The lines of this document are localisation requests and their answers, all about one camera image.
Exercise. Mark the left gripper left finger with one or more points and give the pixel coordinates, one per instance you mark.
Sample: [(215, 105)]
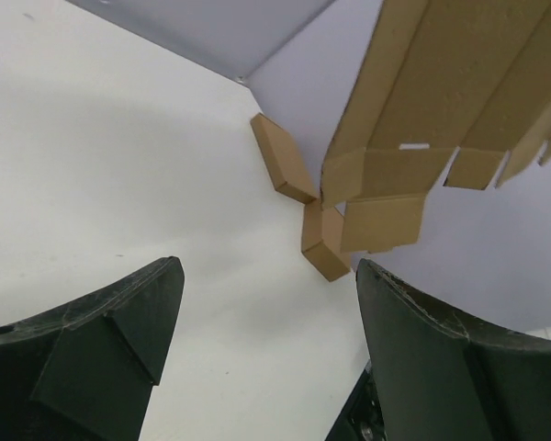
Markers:
[(85, 370)]

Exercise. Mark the cardboard box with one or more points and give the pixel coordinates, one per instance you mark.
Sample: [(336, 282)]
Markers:
[(451, 91), (321, 241), (283, 160)]

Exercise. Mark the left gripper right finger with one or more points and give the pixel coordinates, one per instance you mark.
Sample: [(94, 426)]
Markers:
[(444, 374)]

